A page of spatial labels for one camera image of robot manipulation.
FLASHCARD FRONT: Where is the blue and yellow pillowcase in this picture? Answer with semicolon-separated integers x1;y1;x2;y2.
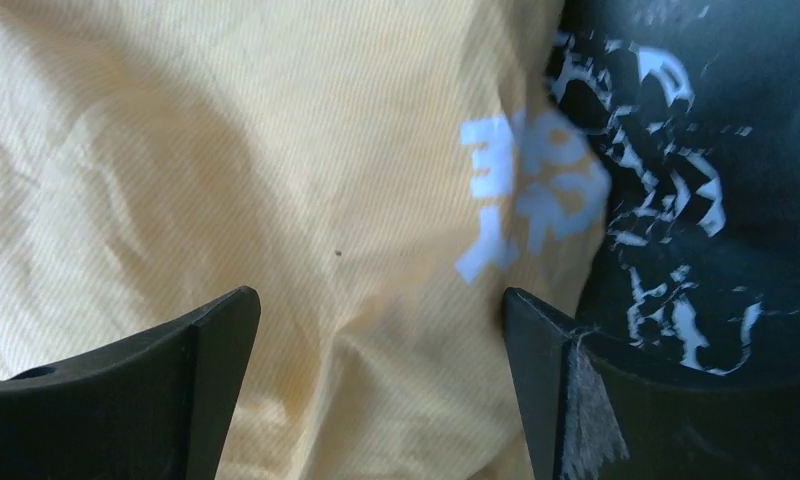
0;1;608;479

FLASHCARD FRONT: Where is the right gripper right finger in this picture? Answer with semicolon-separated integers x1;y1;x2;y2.
502;288;800;479

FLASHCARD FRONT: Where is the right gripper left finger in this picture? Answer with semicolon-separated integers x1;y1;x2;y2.
0;287;261;479

